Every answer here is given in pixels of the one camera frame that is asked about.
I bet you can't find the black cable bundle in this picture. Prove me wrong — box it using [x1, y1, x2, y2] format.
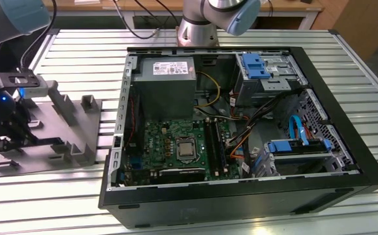
[226, 88, 308, 147]

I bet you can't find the wooden desk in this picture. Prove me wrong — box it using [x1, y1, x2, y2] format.
[42, 0, 326, 30]

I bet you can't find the silver CPU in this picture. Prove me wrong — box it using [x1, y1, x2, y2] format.
[178, 143, 197, 157]

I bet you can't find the grey parts rack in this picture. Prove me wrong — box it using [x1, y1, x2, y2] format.
[0, 80, 103, 177]

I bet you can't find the green motherboard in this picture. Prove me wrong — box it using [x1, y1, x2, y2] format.
[123, 117, 242, 183]

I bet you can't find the silver metal disk bay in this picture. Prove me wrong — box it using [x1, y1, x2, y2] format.
[262, 139, 354, 177]

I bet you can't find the orange yellow wire bundle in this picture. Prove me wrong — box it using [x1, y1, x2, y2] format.
[230, 144, 246, 160]

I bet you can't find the brown wooden cabinet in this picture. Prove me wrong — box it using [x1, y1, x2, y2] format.
[333, 0, 378, 63]

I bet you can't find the blue plastic drive latch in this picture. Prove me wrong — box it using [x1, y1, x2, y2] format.
[241, 53, 272, 79]

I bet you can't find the black graphics card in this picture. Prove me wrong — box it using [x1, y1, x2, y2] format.
[158, 166, 206, 183]

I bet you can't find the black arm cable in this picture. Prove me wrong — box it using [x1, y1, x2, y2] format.
[113, 0, 185, 40]

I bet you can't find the hard disk in blue carrier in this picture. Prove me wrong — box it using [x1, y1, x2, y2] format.
[266, 139, 333, 154]

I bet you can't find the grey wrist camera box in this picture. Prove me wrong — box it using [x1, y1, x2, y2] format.
[0, 72, 51, 100]

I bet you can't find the black PC case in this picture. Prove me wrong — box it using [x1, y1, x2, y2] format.
[98, 46, 378, 230]

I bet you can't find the blue flat data cable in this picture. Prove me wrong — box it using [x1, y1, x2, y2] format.
[253, 152, 269, 177]
[289, 114, 312, 147]

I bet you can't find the grey power supply unit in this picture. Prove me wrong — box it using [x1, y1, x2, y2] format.
[133, 57, 198, 121]

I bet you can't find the metal socket cover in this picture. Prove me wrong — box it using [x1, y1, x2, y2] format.
[175, 136, 201, 165]

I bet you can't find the black camera cable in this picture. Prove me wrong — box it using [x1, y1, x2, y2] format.
[21, 0, 59, 74]

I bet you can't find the silver metal drive cage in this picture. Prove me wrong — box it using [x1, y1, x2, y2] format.
[235, 51, 309, 107]

